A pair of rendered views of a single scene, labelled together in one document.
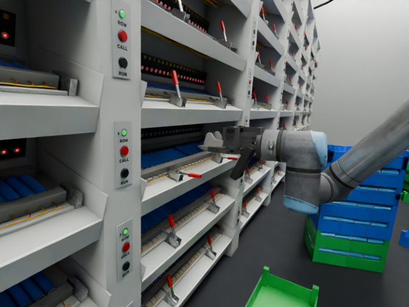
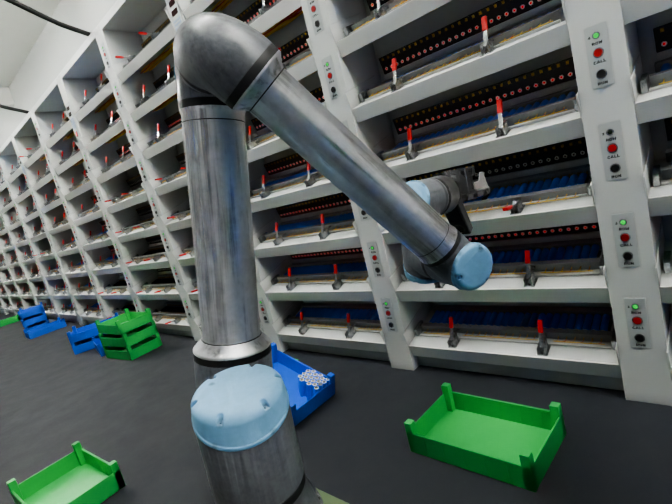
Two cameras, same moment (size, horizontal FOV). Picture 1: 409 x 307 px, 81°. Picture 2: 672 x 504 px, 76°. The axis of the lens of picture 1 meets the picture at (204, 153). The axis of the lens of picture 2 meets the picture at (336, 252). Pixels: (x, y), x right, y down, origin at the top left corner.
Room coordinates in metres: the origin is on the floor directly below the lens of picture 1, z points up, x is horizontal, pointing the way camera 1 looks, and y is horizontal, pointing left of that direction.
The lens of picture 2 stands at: (0.70, -1.22, 0.69)
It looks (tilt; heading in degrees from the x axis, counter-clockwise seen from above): 9 degrees down; 106
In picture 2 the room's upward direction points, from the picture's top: 15 degrees counter-clockwise
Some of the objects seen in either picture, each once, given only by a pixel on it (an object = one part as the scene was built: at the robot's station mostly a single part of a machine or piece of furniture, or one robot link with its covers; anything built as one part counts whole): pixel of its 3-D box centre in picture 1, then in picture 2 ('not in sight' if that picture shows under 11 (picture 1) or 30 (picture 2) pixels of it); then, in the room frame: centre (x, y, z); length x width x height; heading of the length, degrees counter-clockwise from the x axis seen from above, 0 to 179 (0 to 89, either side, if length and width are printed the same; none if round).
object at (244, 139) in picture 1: (243, 141); (454, 188); (0.72, -0.12, 0.59); 0.12 x 0.08 x 0.09; 62
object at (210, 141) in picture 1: (209, 141); not in sight; (0.75, -0.01, 0.58); 0.09 x 0.03 x 0.06; 70
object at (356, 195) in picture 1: (351, 186); not in sight; (1.08, -0.70, 0.36); 0.30 x 0.20 x 0.08; 79
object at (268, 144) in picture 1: (270, 145); (437, 195); (0.68, -0.19, 0.59); 0.10 x 0.05 x 0.09; 152
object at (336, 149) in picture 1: (357, 152); not in sight; (1.08, -0.70, 0.52); 0.30 x 0.20 x 0.08; 79
